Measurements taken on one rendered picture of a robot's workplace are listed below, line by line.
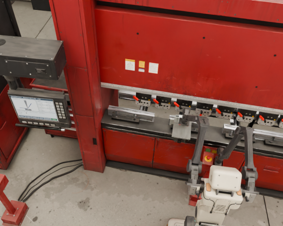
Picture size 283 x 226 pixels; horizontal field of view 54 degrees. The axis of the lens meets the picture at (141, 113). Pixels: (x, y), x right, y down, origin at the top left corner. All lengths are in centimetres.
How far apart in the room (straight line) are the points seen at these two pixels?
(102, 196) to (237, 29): 236
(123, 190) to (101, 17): 207
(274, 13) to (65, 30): 149
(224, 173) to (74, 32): 152
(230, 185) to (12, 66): 178
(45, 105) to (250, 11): 168
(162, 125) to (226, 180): 109
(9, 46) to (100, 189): 202
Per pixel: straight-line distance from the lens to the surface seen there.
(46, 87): 330
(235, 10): 216
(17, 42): 227
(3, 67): 226
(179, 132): 276
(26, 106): 243
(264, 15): 220
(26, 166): 389
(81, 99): 266
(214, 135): 299
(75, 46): 229
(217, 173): 211
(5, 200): 323
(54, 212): 349
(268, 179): 351
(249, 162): 235
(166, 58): 239
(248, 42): 231
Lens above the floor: 311
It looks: 47 degrees down
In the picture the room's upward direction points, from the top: 3 degrees clockwise
